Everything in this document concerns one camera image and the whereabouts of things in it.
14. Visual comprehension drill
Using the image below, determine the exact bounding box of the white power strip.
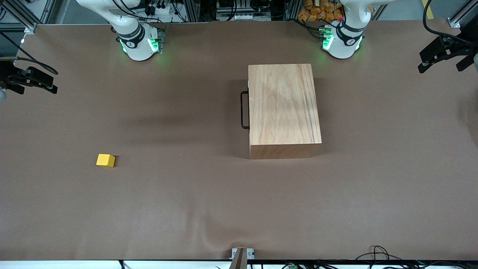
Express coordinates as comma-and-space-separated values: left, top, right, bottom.
144, 0, 180, 16

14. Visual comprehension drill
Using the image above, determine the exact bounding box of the wooden drawer cabinet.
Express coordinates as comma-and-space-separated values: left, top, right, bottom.
248, 64, 322, 160

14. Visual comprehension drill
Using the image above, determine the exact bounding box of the grey bracket with brown post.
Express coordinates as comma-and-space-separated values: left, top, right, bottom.
231, 247, 255, 269

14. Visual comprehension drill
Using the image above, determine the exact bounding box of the aluminium frame post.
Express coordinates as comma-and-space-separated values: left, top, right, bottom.
184, 0, 201, 22
283, 0, 299, 21

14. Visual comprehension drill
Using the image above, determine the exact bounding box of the yellow wooden block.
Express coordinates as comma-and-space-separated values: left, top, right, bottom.
96, 154, 116, 168

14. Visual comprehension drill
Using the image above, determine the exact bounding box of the black cable bundle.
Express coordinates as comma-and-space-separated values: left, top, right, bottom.
355, 245, 467, 269

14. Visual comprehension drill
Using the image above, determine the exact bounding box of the aluminium frame profile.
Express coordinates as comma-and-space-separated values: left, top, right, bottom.
447, 0, 478, 29
0, 0, 56, 34

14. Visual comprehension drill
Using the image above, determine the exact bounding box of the brown table cover mat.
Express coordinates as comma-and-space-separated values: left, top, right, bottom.
0, 19, 478, 261

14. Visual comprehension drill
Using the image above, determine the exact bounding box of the orange snack bag pile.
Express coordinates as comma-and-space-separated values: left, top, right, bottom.
298, 0, 346, 22

